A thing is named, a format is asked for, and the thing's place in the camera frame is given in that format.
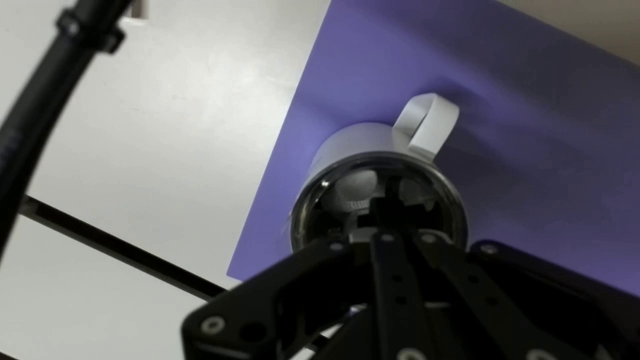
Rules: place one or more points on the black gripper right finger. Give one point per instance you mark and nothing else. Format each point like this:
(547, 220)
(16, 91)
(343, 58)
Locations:
(491, 322)

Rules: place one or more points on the purple mat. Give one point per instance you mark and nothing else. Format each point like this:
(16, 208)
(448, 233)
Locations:
(547, 153)

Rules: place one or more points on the silver metal mug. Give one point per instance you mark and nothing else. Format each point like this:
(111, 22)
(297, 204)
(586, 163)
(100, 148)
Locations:
(372, 160)

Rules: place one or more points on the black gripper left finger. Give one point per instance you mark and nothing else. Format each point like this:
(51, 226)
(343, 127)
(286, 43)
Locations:
(403, 328)

